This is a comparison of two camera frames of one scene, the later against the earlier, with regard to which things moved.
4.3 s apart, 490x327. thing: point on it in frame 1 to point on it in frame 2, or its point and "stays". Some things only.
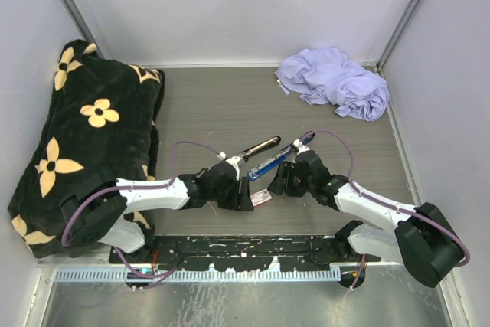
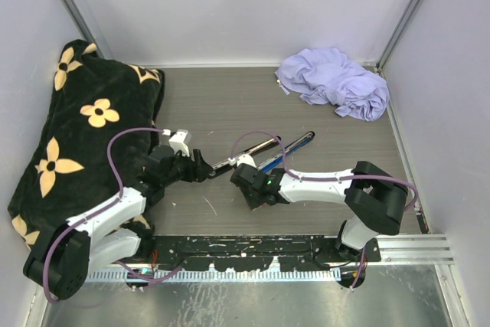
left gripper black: (243, 203) to (197, 171)
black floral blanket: (99, 116) stays
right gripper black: (277, 185) to (253, 203)
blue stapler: (280, 155) stays
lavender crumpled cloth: (325, 76) stays
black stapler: (261, 146) stays
